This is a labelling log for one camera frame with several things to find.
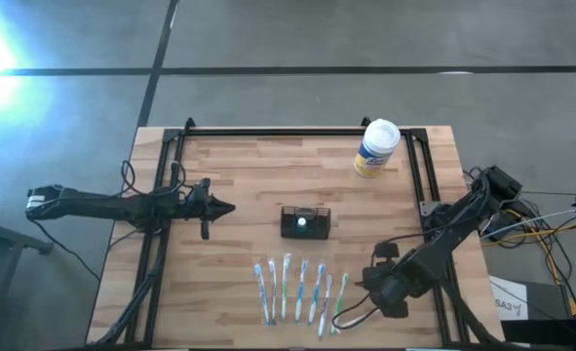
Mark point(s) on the white paper label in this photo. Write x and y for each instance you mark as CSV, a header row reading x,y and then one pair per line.
x,y
509,302

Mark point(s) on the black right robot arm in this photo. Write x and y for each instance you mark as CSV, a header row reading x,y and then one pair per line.
x,y
443,244

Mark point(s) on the bagged purple toothbrush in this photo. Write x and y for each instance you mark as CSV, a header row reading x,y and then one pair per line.
x,y
324,307

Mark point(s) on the bagged blue toothbrush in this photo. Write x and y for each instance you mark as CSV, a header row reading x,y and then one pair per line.
x,y
300,290
262,292
316,292

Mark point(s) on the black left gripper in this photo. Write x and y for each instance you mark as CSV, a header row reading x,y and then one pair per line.
x,y
201,205

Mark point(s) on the bagged green toothbrush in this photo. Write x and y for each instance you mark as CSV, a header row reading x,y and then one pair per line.
x,y
339,302
285,287

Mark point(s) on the black aluminium table frame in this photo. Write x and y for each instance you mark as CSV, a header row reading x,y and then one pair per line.
x,y
292,132

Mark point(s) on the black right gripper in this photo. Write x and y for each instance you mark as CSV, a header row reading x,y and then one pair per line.
x,y
395,295

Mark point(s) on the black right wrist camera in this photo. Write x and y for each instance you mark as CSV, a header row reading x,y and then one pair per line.
x,y
387,253

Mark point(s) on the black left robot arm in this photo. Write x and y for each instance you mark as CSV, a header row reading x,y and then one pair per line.
x,y
97,207

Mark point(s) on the teal mouthwash bottle white cap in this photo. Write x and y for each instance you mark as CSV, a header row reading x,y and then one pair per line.
x,y
301,222

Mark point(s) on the Lysol wipes canister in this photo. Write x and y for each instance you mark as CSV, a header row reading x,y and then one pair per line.
x,y
376,146

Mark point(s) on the grey box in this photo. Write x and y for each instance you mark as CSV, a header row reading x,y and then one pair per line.
x,y
548,297

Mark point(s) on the black stand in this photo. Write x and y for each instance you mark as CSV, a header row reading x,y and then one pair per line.
x,y
5,236

